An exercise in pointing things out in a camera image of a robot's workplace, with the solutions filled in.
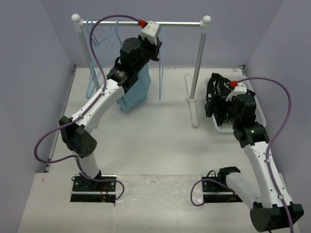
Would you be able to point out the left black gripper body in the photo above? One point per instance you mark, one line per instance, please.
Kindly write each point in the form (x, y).
(150, 50)

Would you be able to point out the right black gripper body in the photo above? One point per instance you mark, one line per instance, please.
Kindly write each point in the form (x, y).
(226, 108)

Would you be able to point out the blue wire trouser hanger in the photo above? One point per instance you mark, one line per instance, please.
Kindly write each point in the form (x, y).
(161, 61)

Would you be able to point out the black white patterned trousers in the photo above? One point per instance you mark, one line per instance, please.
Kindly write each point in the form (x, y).
(218, 94)

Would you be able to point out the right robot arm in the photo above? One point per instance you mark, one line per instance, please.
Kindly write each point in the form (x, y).
(270, 205)

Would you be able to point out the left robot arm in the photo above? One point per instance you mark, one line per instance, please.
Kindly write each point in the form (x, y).
(76, 130)

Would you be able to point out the light blue folded trousers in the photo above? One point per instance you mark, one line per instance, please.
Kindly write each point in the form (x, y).
(138, 92)

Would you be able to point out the clear plastic basket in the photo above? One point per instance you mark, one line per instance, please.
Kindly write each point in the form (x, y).
(226, 126)

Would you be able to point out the white metal clothes rack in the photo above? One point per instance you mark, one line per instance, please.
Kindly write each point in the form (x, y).
(191, 81)

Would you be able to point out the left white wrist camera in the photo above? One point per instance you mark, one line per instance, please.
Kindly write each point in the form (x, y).
(151, 32)

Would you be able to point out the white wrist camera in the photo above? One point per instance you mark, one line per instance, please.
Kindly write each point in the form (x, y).
(238, 89)
(151, 32)

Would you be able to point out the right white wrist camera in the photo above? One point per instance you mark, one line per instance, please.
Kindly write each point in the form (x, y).
(238, 89)

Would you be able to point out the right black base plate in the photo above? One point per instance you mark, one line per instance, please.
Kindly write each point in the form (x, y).
(214, 193)

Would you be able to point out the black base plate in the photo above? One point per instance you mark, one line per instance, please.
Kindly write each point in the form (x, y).
(214, 193)
(84, 190)

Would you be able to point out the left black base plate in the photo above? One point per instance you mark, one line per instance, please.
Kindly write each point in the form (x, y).
(84, 190)

